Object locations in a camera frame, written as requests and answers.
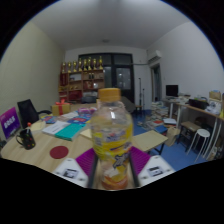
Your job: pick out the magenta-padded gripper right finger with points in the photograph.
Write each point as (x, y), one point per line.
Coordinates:
(156, 170)

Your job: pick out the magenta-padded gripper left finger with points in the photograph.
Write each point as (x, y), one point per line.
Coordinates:
(68, 171)

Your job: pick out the yellow-labelled drink bottle orange cap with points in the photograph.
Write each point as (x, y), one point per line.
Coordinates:
(111, 140)

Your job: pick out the flat round red coaster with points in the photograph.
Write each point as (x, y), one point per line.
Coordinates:
(59, 152)

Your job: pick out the teal book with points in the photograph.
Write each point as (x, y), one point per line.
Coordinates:
(69, 132)

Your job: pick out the white paper sheet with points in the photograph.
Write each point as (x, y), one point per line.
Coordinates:
(55, 127)

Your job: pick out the black mug with dots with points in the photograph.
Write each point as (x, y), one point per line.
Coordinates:
(27, 140)

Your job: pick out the brown wooden stool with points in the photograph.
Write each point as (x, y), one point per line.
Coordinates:
(190, 126)

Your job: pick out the pile of books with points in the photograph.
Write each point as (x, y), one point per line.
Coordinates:
(159, 113)

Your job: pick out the white round stool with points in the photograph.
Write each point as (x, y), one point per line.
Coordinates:
(202, 133)

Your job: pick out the yellow gift box red ribbon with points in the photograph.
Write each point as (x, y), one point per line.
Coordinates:
(61, 109)

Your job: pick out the black office chair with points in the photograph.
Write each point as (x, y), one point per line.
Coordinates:
(27, 111)

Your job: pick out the purple sign board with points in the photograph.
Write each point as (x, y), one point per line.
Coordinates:
(9, 122)

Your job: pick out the black computer monitor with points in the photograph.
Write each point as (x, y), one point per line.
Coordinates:
(172, 90)

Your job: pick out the wooden shelf unit with trophies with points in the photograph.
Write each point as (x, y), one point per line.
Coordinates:
(81, 83)

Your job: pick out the dark glass double door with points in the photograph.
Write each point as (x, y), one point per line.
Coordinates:
(121, 78)

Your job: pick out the wooden wall desk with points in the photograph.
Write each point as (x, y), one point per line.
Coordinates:
(203, 110)

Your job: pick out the white wall air conditioner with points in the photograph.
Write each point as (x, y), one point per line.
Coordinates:
(154, 56)

